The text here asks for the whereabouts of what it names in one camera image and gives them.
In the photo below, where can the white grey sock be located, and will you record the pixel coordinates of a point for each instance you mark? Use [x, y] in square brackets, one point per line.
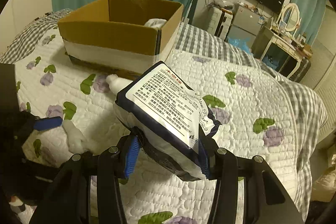
[155, 23]

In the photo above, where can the dark blue white wipes pack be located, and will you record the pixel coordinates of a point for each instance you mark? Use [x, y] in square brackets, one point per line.
[168, 124]

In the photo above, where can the white dressing table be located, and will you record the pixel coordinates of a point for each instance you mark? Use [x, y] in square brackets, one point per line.
[290, 61]

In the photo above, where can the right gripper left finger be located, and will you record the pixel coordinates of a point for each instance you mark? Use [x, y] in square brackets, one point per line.
[68, 197]

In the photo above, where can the white small sock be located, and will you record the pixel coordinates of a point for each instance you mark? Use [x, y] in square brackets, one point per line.
[77, 142]

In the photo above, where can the blue plastic bag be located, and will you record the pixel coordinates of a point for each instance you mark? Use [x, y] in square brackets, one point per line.
[240, 43]

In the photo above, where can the brown cardboard box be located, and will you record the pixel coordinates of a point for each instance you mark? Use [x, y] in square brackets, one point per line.
[110, 35]

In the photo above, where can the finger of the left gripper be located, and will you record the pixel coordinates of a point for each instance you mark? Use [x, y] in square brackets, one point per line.
[47, 123]

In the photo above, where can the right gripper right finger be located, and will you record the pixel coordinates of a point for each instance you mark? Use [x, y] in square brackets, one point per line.
[265, 198]

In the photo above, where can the white louvered wardrobe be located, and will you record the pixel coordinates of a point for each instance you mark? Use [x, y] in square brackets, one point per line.
[321, 75]

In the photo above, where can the teal curtain right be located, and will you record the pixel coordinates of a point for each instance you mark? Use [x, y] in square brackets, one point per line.
[312, 13]

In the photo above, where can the small silver refrigerator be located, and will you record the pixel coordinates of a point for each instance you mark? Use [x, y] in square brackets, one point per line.
[245, 25]

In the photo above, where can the white floral quilt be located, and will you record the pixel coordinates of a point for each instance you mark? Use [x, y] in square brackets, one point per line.
[254, 110]

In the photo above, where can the grey checked bed sheet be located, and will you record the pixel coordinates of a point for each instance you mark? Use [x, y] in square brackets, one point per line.
[309, 111]

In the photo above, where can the white rolled sock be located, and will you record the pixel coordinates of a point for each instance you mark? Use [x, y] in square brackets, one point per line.
[116, 84]

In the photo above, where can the white oval vanity mirror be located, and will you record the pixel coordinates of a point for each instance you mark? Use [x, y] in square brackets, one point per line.
[289, 18]

